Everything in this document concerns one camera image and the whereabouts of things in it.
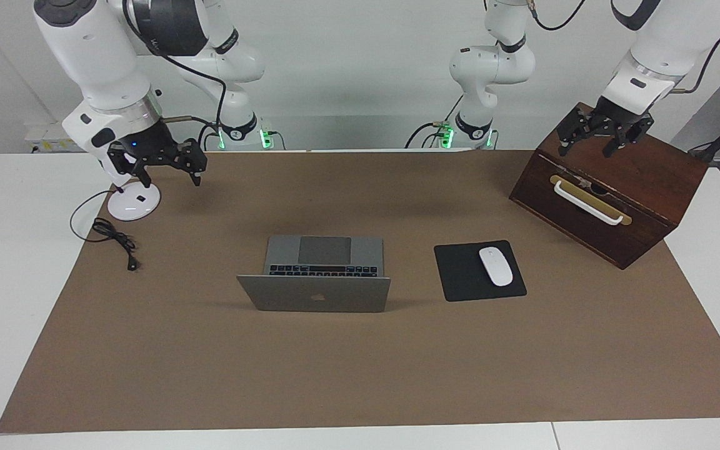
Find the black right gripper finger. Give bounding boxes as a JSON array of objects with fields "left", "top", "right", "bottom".
[
  {"left": 176, "top": 141, "right": 208, "bottom": 186},
  {"left": 108, "top": 147, "right": 151, "bottom": 188}
]

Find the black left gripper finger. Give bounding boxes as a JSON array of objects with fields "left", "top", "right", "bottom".
[
  {"left": 557, "top": 106, "right": 595, "bottom": 157},
  {"left": 604, "top": 114, "right": 654, "bottom": 158}
]

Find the grey laptop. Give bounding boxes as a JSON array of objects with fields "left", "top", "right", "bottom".
[{"left": 237, "top": 235, "right": 392, "bottom": 313}]

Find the dark wooden box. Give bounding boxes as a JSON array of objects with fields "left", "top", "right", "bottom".
[{"left": 509, "top": 102, "right": 709, "bottom": 270}]

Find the white desk lamp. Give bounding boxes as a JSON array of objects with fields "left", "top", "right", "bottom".
[{"left": 107, "top": 178, "right": 161, "bottom": 221}]

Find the white power strip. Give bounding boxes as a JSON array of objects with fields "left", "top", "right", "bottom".
[{"left": 24, "top": 122, "right": 81, "bottom": 153}]

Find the white computer mouse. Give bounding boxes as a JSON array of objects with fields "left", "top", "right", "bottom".
[{"left": 479, "top": 247, "right": 514, "bottom": 288}]

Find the black mouse pad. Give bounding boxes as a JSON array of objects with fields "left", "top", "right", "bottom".
[{"left": 434, "top": 240, "right": 528, "bottom": 303}]

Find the brown table mat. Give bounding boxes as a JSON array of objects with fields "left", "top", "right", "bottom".
[{"left": 0, "top": 150, "right": 720, "bottom": 434}]

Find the black base power cable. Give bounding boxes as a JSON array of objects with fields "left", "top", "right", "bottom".
[
  {"left": 196, "top": 121, "right": 221, "bottom": 151},
  {"left": 405, "top": 94, "right": 464, "bottom": 149}
]

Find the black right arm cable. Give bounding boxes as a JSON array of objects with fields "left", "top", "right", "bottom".
[{"left": 121, "top": 0, "right": 229, "bottom": 151}]

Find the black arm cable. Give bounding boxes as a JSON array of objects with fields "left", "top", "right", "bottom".
[
  {"left": 121, "top": 0, "right": 229, "bottom": 151},
  {"left": 526, "top": 0, "right": 720, "bottom": 94}
]

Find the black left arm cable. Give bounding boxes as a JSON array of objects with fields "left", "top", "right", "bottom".
[{"left": 526, "top": 0, "right": 720, "bottom": 94}]

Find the black lamp cable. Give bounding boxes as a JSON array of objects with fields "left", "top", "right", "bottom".
[{"left": 70, "top": 189, "right": 140, "bottom": 272}]

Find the white box handle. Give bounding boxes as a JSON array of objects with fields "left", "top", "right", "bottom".
[{"left": 552, "top": 180, "right": 624, "bottom": 226}]

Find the brass handle plate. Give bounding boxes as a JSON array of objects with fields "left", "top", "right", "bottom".
[{"left": 549, "top": 175, "right": 633, "bottom": 226}]

